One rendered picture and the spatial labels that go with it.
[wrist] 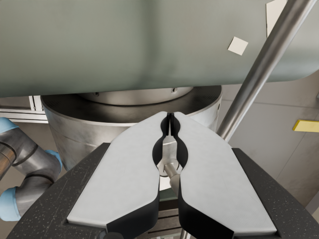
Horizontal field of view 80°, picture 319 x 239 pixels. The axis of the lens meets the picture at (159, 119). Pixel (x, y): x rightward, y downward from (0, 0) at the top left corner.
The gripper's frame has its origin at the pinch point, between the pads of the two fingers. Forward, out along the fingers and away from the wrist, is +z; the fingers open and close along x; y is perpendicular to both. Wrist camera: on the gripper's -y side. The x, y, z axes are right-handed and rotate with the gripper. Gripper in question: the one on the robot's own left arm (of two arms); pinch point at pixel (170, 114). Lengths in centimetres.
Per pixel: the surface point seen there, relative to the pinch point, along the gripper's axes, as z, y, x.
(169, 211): 37, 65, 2
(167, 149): 9.0, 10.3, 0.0
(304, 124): 166, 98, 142
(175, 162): 9.7, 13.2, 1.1
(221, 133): 1.9, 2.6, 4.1
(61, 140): 10.3, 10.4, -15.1
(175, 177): 6.5, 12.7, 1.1
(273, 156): 164, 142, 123
